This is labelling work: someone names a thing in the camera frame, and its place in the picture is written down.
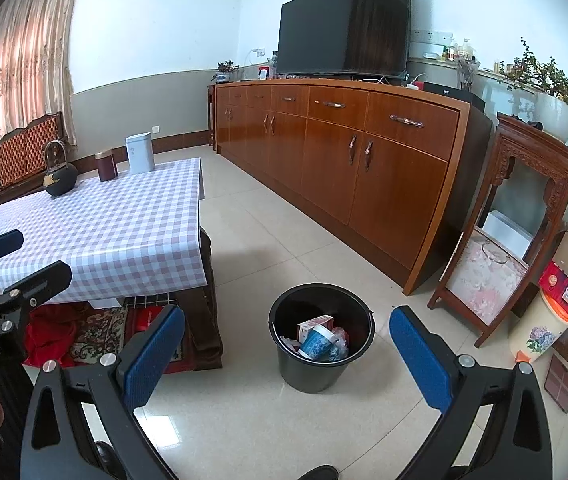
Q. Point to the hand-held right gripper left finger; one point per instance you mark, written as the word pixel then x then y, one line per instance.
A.
pixel 156 355

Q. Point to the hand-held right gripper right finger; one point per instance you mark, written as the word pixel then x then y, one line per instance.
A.
pixel 421 360

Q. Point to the clear plastic bag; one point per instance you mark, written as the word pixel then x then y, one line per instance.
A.
pixel 341 345

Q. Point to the white paper cup blue print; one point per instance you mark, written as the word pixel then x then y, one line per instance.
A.
pixel 316 346

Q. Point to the pink white carton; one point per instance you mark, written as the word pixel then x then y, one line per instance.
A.
pixel 314 324

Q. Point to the black plastic bucket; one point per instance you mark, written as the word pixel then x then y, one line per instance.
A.
pixel 309 379

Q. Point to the red cloth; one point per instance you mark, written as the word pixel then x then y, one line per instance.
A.
pixel 51 335

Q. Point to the patterned red rug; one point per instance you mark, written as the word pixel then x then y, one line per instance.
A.
pixel 99 330

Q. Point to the dark wooden table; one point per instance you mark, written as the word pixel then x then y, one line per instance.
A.
pixel 211 300

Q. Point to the black iron teapot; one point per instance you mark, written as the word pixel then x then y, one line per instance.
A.
pixel 60 182

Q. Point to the purple checkered tablecloth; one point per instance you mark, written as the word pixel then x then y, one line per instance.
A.
pixel 114 225

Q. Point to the carved wooden bench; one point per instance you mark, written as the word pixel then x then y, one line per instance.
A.
pixel 14 152

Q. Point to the black shoe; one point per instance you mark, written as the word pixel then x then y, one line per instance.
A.
pixel 319 473
pixel 109 462

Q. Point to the cream floral plastic bin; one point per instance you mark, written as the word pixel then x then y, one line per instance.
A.
pixel 538 327

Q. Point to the maroon canister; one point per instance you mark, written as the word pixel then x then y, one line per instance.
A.
pixel 106 167

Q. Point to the brown tile sample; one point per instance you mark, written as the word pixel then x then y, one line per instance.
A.
pixel 559 382

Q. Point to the white board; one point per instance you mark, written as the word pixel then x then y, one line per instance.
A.
pixel 508 230

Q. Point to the white rectangular tin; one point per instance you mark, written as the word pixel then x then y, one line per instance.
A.
pixel 140 154

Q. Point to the long wooden sideboard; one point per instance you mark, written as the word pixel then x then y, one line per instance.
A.
pixel 388 180

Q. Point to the beige patterned curtain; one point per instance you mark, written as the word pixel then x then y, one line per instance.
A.
pixel 24 55

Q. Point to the carved wooden stand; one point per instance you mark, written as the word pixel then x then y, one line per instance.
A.
pixel 533 147

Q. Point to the black set-top box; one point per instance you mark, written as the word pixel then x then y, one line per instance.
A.
pixel 448 91

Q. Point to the white power strip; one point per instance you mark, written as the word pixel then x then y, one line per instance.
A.
pixel 412 86

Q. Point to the small potted plant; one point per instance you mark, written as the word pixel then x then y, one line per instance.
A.
pixel 225 72

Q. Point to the white plant pot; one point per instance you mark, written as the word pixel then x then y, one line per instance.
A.
pixel 553 112

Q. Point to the glass vase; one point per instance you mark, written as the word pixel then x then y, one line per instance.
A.
pixel 467 75

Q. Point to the small red white box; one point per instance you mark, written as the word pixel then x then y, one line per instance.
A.
pixel 264 73

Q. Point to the group of small bottles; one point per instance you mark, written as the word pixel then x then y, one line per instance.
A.
pixel 458 50

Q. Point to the clear glass bottle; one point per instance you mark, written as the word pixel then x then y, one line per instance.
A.
pixel 274 65

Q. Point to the large leafy plant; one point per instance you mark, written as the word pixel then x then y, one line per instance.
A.
pixel 553 75

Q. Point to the black flat television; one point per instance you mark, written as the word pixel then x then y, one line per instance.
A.
pixel 343 25

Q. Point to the white wall outlet with plug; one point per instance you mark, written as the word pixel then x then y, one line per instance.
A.
pixel 259 52

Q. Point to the white wall socket row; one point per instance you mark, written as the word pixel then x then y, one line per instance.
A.
pixel 431 36

